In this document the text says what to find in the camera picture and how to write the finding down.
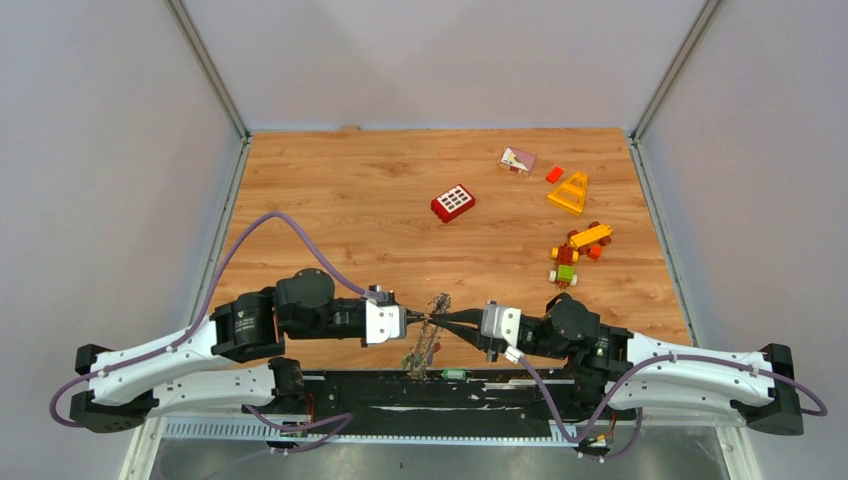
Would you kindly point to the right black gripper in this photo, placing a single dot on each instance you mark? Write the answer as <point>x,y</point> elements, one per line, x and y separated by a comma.
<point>467,332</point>

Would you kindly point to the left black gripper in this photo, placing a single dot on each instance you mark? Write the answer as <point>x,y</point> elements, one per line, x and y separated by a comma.
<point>410,320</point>

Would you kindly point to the large grey toothed keyring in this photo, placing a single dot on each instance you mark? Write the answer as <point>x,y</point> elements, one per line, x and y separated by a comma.
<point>419,357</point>

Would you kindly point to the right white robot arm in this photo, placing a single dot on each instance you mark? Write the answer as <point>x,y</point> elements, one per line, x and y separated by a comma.
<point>616,369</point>

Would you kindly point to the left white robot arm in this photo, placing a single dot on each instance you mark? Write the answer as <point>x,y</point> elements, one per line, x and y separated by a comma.
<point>234,356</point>

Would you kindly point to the small green bubble level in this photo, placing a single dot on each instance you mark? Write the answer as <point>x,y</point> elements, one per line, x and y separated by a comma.
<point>454,374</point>

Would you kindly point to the red green toy vehicle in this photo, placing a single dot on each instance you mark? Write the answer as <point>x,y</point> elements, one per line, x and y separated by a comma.
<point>562,273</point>

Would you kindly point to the red window toy brick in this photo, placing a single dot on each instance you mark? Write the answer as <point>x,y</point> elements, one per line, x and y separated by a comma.
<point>452,203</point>

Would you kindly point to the yellow orange toy car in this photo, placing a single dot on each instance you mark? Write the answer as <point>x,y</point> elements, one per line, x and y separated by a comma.
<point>596,234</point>

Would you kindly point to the pink roof toy house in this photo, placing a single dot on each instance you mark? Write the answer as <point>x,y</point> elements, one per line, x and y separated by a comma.
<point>517,161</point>

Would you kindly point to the small red toy brick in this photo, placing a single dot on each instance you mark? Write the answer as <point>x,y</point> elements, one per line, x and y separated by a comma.
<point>554,175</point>

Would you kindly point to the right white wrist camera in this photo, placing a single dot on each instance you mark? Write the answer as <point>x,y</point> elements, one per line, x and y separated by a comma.
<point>499,328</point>

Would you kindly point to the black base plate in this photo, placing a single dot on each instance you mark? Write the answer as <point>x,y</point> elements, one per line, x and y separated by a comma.
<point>499,403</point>

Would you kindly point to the yellow triangular toy frame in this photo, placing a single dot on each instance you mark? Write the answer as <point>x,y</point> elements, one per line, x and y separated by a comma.
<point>571,194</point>

